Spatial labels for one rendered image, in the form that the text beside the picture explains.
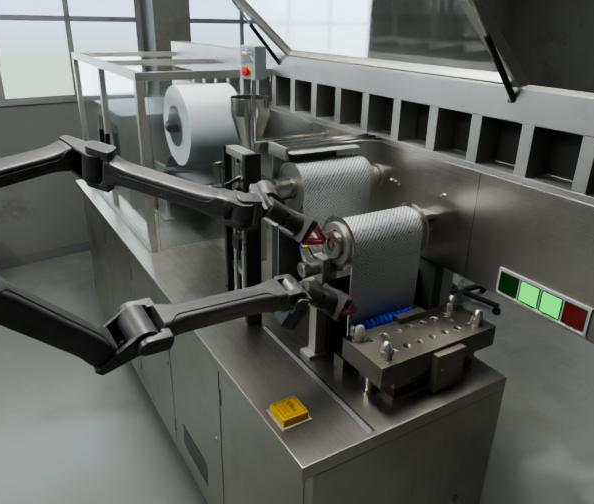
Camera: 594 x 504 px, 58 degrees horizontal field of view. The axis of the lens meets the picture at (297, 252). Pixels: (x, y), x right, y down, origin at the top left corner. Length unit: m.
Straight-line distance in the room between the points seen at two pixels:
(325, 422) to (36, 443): 1.75
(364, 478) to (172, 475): 1.27
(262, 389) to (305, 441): 0.22
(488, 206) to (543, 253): 0.19
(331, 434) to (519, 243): 0.65
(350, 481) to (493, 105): 0.96
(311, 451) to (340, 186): 0.74
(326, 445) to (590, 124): 0.89
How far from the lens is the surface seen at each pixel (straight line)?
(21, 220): 4.57
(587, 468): 2.86
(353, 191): 1.63
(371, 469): 1.41
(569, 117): 1.32
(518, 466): 2.74
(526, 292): 1.44
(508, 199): 1.42
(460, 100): 1.51
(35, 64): 4.38
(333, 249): 1.41
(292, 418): 1.34
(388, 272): 1.48
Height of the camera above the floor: 1.79
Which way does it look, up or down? 23 degrees down
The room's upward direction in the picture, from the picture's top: 1 degrees clockwise
